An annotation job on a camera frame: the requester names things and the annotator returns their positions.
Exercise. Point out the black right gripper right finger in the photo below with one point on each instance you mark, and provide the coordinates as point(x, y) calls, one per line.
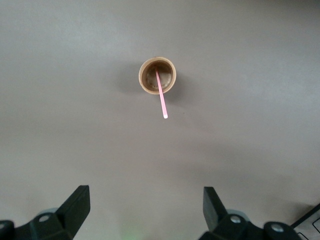
point(232, 228)

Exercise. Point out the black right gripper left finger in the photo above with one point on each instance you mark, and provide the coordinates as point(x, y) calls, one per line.
point(50, 227)

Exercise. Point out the pink chopstick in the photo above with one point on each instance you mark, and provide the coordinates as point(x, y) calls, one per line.
point(162, 100)

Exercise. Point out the brown bamboo cup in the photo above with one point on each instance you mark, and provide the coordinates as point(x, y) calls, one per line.
point(143, 80)

